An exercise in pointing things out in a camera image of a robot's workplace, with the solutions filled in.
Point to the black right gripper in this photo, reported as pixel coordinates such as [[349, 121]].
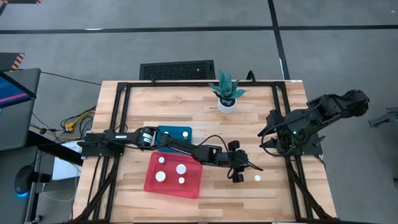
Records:
[[284, 129]]

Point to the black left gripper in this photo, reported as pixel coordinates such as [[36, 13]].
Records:
[[238, 161]]

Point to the large pink pill bottle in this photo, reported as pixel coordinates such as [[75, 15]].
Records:
[[181, 169]]

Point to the slim yellow pill bottle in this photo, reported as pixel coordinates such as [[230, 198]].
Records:
[[181, 180]]

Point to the small yellow pill bottle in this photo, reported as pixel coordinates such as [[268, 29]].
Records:
[[161, 160]]

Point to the white-capped pill bottle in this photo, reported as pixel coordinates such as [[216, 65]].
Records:
[[166, 133]]

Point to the large amber pill bottle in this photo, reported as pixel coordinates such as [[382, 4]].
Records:
[[160, 176]]

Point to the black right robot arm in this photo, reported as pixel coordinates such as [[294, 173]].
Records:
[[329, 109]]

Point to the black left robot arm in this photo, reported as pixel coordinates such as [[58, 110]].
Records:
[[192, 151]]

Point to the pink translucent plastic bin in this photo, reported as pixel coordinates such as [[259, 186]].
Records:
[[189, 183]]

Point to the blue plastic bin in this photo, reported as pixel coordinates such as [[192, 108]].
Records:
[[174, 130]]

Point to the white plant pot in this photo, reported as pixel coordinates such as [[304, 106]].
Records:
[[226, 107]]

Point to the white table label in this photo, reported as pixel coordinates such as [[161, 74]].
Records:
[[296, 81]]

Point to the green striped leafy plant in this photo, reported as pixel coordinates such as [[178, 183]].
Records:
[[227, 87]]

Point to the black floor vent grate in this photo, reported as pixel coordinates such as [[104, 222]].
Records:
[[177, 71]]

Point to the grey tripod stand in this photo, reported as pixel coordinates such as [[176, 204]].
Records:
[[385, 118]]

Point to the white box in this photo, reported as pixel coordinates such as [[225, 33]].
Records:
[[63, 169]]

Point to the black computer mouse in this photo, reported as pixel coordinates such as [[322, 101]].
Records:
[[24, 179]]

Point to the grey side desk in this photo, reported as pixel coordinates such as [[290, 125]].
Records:
[[7, 202]]

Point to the monitor with blue screen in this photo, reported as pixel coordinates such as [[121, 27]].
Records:
[[12, 90]]

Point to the hazard striped black panel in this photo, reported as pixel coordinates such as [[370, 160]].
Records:
[[17, 60]]

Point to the hazard striped black strip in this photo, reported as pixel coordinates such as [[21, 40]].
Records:
[[21, 1]]

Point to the black aluminium table frame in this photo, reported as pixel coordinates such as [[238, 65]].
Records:
[[202, 84]]

